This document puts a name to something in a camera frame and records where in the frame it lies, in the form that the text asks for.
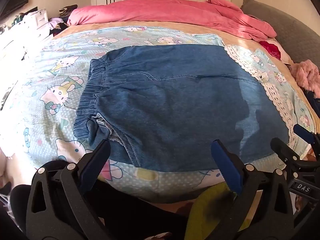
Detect grey padded headboard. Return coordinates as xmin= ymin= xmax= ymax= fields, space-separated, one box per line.
xmin=240 ymin=0 xmax=320 ymax=65

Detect light blue cartoon printed blanket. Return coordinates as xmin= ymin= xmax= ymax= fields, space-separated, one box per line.
xmin=0 ymin=25 xmax=315 ymax=203

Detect dark navy cloth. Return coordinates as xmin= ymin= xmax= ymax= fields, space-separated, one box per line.
xmin=306 ymin=90 xmax=320 ymax=110

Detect white cluttered dresser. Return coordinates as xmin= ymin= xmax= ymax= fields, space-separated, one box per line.
xmin=0 ymin=9 xmax=53 ymax=63

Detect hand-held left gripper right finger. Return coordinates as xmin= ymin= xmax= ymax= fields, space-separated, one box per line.
xmin=211 ymin=139 xmax=295 ymax=240

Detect pink duvet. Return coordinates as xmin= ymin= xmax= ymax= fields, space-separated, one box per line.
xmin=67 ymin=0 xmax=277 ymax=40

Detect dark clothes pile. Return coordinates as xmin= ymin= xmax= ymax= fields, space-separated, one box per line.
xmin=49 ymin=4 xmax=78 ymax=37

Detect pink fluffy cloth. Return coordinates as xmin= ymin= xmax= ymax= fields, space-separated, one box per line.
xmin=290 ymin=60 xmax=320 ymax=92

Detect red cloth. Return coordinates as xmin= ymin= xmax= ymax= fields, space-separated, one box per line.
xmin=259 ymin=39 xmax=283 ymax=59

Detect yellow-green cloth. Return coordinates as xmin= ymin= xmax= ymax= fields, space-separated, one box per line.
xmin=187 ymin=182 xmax=238 ymax=240

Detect blue denim pants lace hem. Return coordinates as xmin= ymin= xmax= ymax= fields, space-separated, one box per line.
xmin=74 ymin=44 xmax=297 ymax=173

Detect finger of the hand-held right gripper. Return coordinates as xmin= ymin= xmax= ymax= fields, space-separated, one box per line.
xmin=270 ymin=137 xmax=304 ymax=172
xmin=293 ymin=124 xmax=320 ymax=146

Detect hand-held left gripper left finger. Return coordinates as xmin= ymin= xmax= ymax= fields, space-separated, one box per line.
xmin=25 ymin=139 xmax=112 ymax=240

